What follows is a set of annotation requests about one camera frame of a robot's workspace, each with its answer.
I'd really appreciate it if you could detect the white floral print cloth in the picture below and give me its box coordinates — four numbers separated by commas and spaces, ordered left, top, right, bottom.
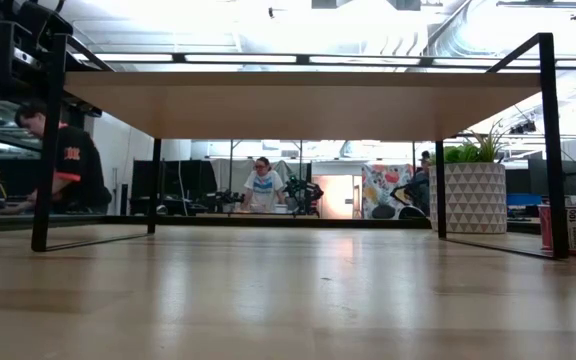
361, 163, 414, 220

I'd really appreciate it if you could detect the black computer monitor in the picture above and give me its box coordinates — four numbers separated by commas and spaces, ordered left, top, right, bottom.
527, 158, 576, 197

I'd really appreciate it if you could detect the succulent in triangle-patterned white pot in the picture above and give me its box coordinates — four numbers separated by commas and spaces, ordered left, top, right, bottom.
427, 121, 509, 235

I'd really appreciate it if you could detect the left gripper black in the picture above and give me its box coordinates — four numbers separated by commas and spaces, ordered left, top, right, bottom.
0, 19, 54, 91

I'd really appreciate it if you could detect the wooden shelf with black frame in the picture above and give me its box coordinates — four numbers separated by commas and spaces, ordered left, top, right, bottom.
30, 32, 571, 261

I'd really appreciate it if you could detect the ceiling light track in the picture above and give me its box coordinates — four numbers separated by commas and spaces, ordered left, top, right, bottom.
496, 0, 576, 21

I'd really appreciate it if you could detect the black partition panel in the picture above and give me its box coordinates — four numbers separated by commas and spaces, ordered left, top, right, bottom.
131, 159, 218, 216

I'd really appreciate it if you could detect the blue bin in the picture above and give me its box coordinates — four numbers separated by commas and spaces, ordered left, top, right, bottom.
506, 193, 543, 207

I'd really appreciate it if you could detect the grey curtain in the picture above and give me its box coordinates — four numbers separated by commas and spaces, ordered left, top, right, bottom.
210, 159, 312, 199

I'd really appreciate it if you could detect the black aluminium rig frame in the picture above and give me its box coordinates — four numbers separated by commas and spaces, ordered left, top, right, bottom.
0, 213, 576, 236

